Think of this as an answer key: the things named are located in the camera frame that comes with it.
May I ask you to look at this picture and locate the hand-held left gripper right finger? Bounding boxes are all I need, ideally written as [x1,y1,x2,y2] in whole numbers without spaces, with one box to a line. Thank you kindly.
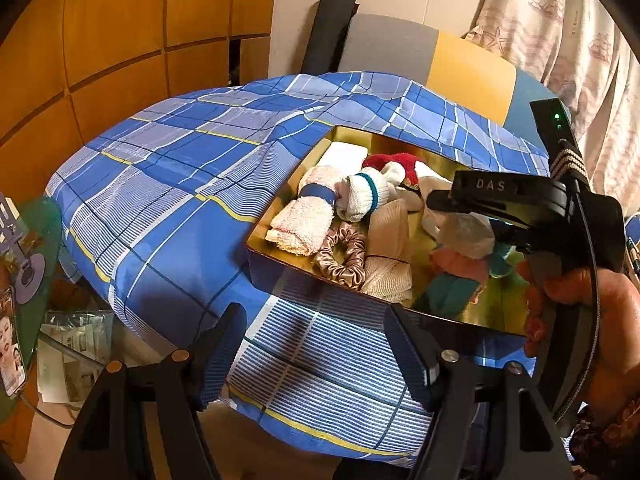
[384,304,576,480]

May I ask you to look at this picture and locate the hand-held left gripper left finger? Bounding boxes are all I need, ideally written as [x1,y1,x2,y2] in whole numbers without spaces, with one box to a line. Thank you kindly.
[52,302,248,480]

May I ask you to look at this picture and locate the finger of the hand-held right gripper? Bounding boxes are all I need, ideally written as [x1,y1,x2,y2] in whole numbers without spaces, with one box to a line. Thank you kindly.
[426,190,531,233]
[450,170,566,201]

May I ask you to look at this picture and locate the teal plush toy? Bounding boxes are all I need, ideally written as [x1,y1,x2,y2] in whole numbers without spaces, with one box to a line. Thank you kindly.
[412,245,521,316]

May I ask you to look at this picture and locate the red fluffy sock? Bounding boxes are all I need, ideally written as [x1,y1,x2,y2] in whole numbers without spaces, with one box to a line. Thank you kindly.
[361,152,426,191]

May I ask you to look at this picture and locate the beige knit sock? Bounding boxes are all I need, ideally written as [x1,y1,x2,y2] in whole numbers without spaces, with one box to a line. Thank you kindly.
[361,199,416,303]

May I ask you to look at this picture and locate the gold square tin box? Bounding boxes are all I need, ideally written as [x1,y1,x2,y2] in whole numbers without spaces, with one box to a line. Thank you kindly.
[245,125,551,336]

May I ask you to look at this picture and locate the white sock with teal stripe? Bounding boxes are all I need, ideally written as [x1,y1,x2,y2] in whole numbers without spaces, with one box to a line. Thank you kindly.
[334,164,426,223]

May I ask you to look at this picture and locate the brown satin scrunchie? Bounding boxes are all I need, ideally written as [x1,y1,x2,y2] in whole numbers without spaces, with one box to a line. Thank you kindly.
[314,224,367,290]

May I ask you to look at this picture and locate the pink towel roll blue band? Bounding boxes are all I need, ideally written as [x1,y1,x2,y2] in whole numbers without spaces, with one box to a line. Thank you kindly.
[270,165,337,256]

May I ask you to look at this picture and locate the person's right forearm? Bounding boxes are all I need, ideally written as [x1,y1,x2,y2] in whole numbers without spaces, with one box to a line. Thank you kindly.
[570,360,640,480]

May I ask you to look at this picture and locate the person's right hand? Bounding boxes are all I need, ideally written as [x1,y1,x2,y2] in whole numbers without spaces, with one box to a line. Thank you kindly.
[517,255,640,376]

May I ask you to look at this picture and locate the clear plastic packets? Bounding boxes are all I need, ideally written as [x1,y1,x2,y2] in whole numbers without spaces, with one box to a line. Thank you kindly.
[37,310,116,403]

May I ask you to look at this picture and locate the pale printed curtain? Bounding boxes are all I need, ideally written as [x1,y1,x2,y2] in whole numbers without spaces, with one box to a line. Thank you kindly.
[467,0,640,201]

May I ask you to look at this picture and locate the blue plaid blanket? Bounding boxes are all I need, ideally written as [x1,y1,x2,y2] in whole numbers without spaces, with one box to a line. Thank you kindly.
[45,72,551,468]

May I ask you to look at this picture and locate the black rolled mat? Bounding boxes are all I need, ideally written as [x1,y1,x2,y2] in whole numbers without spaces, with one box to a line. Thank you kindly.
[300,0,358,77]

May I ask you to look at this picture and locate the wooden wardrobe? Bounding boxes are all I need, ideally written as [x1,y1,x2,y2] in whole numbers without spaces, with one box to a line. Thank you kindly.
[0,0,278,161]

